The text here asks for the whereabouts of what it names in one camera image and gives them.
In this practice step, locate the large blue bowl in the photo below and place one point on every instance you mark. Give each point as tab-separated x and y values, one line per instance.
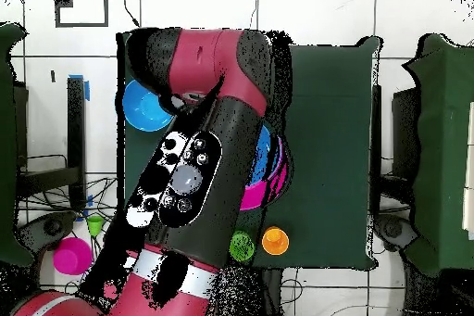
263	156
142	110

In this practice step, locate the large pink bowl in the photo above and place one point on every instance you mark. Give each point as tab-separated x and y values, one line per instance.
255	197

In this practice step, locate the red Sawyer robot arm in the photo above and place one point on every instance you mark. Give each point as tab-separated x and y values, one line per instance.
237	145

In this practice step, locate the dark green table cloth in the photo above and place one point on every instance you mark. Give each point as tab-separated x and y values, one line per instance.
326	145

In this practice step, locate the orange cup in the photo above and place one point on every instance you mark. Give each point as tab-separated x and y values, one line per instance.
276	241

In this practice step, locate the small green cup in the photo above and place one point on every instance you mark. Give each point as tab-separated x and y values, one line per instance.
95	224

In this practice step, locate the blue tape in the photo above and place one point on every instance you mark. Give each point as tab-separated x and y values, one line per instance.
87	91

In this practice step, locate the black box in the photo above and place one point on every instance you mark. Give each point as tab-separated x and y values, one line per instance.
405	134

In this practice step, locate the black equipment base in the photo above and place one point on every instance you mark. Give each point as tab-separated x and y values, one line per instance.
48	227
394	229

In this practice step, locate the pink cup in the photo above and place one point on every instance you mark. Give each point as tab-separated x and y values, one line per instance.
72	256

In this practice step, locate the green cloth covered table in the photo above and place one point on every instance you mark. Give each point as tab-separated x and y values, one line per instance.
440	145
7	53

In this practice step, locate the black post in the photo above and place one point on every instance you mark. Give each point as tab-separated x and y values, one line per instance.
376	138

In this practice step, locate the black stand frame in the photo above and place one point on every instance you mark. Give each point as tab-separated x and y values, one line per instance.
76	138

